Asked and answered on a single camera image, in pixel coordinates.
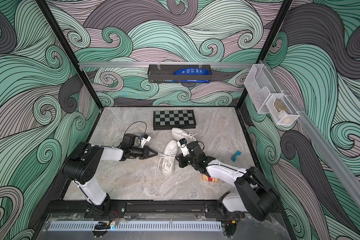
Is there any clear plastic bin large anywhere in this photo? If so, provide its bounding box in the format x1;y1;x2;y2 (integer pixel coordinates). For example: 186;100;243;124
244;64;282;114

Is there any black corner frame post left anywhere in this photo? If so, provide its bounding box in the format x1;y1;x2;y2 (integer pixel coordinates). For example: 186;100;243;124
36;0;104;110

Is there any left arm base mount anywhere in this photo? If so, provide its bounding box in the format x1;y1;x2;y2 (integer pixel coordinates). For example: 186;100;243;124
84;201;126;220

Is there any black grey chessboard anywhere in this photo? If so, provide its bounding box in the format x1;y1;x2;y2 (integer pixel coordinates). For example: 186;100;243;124
153;110;197;131

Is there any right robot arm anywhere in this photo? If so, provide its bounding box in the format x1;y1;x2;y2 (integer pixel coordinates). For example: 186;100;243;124
176;138;280;221

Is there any teal plastic piece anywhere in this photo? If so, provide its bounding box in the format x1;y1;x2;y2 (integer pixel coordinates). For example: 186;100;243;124
231;151;242;162

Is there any blue oval object in tray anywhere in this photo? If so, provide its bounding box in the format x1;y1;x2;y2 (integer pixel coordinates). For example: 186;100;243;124
174;68;210;76

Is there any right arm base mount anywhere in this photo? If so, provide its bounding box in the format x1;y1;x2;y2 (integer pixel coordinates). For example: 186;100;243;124
205;202;245;220

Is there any black wall tray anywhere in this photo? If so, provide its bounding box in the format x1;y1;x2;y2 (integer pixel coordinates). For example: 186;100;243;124
148;64;212;83

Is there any black corner frame post right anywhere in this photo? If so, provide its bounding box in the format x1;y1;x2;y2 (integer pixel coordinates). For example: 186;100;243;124
235;0;294;109

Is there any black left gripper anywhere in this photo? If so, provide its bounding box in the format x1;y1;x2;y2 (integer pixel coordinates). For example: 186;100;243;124
128;146;157;159

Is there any red yellow matchbox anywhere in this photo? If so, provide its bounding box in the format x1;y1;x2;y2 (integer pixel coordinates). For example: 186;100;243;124
202;175;219;183

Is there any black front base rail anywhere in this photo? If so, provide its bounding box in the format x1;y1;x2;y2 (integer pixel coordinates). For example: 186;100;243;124
46;200;249;216

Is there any black corner frame post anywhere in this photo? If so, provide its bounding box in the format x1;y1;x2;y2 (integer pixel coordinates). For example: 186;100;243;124
36;0;104;110
235;0;294;109

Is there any aluminium rail wall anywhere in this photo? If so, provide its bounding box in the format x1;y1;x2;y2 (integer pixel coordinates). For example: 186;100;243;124
259;59;360;223
78;61;255;69

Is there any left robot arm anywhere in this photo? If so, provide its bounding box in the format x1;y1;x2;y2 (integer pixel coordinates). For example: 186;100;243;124
62;134;158;208

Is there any white slotted cable duct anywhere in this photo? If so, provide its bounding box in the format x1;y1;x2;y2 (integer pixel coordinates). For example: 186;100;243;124
47;221;223;232

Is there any aluminium rail right wall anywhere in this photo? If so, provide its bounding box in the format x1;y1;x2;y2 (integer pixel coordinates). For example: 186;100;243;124
259;59;360;223

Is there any aluminium rail back wall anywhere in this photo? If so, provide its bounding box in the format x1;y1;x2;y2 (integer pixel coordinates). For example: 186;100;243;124
78;61;255;69

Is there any white knit shoe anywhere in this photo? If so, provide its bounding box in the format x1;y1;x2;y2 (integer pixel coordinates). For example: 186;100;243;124
171;128;197;142
157;140;179;176

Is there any clear plastic bin small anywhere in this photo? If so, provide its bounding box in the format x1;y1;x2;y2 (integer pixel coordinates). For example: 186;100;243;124
266;94;299;127

